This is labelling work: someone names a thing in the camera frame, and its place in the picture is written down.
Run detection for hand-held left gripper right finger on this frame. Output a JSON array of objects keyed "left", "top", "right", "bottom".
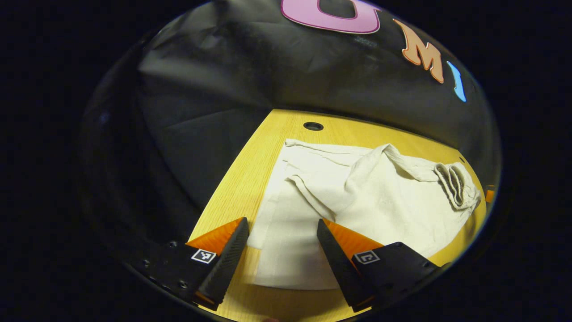
[{"left": 316, "top": 218, "right": 450, "bottom": 313}]

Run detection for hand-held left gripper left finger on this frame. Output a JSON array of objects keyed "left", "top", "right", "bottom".
[{"left": 147, "top": 217, "right": 250, "bottom": 312}]

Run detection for white jeans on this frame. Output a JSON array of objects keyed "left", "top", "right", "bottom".
[{"left": 247, "top": 139, "right": 482, "bottom": 290}]

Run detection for black backdrop cloth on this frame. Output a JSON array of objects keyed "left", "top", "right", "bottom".
[{"left": 78, "top": 0, "right": 501, "bottom": 269}]

